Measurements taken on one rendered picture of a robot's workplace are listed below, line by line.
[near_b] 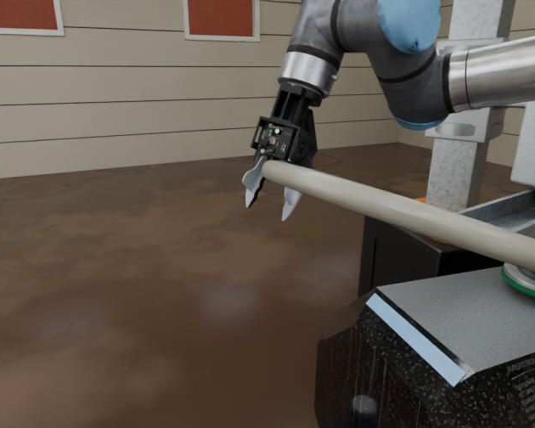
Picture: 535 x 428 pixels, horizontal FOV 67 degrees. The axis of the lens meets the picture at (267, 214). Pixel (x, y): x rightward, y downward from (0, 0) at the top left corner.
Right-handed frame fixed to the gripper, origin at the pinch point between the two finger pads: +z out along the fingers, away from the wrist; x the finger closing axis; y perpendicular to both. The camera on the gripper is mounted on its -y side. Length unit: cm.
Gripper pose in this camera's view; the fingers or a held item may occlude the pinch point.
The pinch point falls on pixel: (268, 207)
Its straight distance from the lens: 69.5
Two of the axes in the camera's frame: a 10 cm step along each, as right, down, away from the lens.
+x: 8.8, 3.3, -3.4
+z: -3.1, 9.4, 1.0
